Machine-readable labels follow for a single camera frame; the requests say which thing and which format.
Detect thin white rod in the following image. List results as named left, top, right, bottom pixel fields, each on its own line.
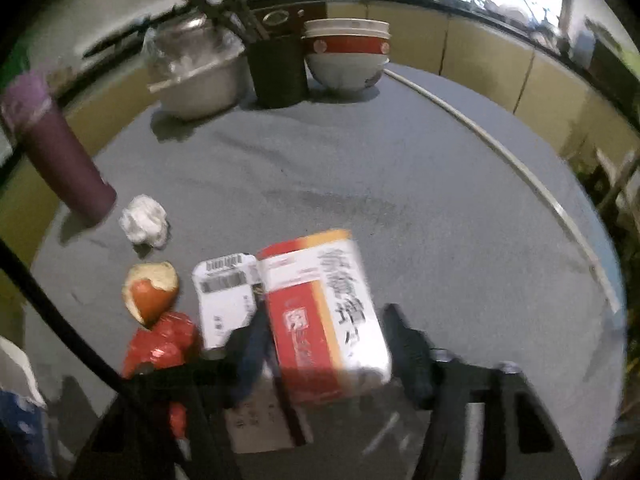
left=382, top=68, right=623, bottom=313

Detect white and blue bag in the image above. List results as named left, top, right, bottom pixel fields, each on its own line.
left=0, top=337, right=53, bottom=479

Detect printed paper leaflet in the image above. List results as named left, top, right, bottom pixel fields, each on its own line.
left=224, top=360, right=315, bottom=456

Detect steel pot with plastic wrap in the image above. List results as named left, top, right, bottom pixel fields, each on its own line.
left=142, top=15, right=247, bottom=121

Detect red foil wrapper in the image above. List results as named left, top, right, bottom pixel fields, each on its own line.
left=122, top=311, right=202, bottom=441

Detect yellow base cabinets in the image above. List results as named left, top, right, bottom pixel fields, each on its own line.
left=0, top=0, right=640, bottom=281

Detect black cable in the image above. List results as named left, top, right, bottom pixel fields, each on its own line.
left=0, top=237, right=166, bottom=441

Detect dark kitchen countertop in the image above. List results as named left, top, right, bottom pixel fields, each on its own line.
left=245, top=0, right=640, bottom=128

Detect orange peel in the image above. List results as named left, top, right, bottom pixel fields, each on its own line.
left=122, top=261, right=180, bottom=329

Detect white barcode box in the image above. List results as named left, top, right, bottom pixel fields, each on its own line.
left=192, top=252, right=263, bottom=352

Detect black chopstick holder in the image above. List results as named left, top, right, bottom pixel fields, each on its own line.
left=172, top=0, right=309, bottom=109

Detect red and white carton box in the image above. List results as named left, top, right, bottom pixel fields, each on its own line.
left=256, top=229, right=393, bottom=405

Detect purple thermos bottle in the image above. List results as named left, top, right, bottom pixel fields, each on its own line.
left=0, top=71, right=119, bottom=224

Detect white tissue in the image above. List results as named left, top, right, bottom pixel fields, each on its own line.
left=118, top=194, right=171, bottom=249

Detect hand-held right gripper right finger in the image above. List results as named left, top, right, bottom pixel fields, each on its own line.
left=382, top=304, right=583, bottom=480

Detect stacked red and white bowls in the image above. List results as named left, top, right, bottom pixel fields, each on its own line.
left=302, top=18, right=391, bottom=93

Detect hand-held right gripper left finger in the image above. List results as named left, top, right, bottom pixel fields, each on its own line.
left=70, top=305, right=281, bottom=480

